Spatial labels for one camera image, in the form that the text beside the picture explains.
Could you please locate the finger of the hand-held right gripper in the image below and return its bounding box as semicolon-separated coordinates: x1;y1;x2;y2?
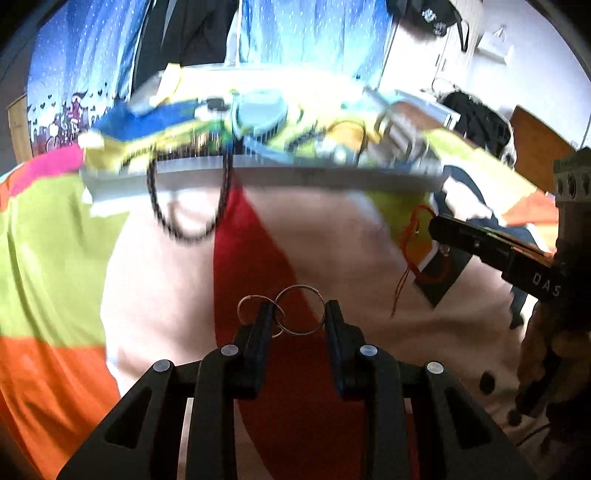
480;225;555;266
428;216;555;287

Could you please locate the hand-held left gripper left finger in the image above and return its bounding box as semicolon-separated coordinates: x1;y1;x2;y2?
55;300;273;480

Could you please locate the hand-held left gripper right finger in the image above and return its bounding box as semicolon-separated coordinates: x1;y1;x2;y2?
323;300;539;480

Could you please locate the silver ring bangle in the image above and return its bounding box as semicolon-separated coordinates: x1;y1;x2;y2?
238;294;284;337
276;284;326;337

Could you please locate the red cord bracelet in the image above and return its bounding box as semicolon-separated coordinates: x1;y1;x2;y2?
390;203;462;319

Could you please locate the white tray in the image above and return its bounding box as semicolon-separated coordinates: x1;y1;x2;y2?
78;65;448;195

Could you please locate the light blue round case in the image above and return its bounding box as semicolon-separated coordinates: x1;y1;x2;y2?
228;90;289;139

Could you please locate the person's right hand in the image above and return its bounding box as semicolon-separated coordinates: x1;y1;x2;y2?
517;302;591;393

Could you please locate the brown wooden board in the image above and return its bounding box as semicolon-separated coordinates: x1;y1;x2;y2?
510;105;578;185

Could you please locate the colourful patchwork blanket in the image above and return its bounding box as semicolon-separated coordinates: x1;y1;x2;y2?
0;148;568;480

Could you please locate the black bag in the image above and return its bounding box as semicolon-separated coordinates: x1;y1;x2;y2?
443;90;513;158

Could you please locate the white hanging bag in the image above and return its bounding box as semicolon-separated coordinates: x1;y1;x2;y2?
475;28;514;63

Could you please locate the black cap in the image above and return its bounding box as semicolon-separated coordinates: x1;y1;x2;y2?
402;0;462;38

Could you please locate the printed cartoon cloth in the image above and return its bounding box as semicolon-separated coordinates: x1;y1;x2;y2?
81;65;439;167

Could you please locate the blue dotted curtain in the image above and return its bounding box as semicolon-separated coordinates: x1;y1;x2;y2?
28;0;402;158

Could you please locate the dark hanging garment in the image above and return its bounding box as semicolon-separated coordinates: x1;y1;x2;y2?
131;0;241;88

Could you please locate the long black bead necklace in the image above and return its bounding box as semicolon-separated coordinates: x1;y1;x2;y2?
145;138;236;243

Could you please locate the wooden post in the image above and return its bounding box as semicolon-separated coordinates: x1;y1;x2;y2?
7;95;33;158

